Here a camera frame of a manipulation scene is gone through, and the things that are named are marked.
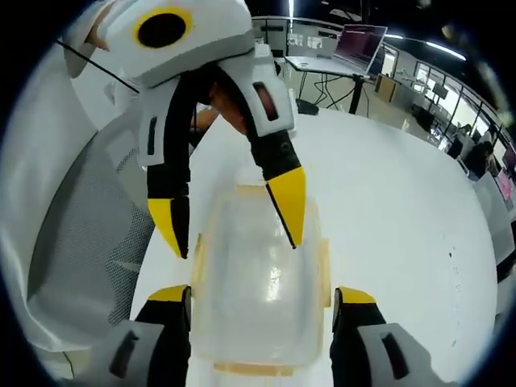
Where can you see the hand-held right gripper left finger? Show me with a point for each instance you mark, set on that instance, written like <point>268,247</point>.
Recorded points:
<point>161,318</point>

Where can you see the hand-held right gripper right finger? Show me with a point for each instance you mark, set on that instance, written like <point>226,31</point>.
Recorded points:
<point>359,322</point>

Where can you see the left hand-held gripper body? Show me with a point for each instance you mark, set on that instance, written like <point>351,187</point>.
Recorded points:
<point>181,40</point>

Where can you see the clear lid with yellow buckles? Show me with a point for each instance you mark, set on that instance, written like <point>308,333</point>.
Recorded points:
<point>318,258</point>

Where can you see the person's left hand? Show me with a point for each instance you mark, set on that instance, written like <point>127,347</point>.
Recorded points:
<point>231,109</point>

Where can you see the white standing desk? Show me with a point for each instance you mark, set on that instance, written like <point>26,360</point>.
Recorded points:
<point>322,68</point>

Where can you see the open silver laptop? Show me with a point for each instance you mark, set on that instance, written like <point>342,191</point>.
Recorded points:
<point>359,48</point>

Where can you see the pink screen monitor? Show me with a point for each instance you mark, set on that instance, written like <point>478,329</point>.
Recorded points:
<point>507,173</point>

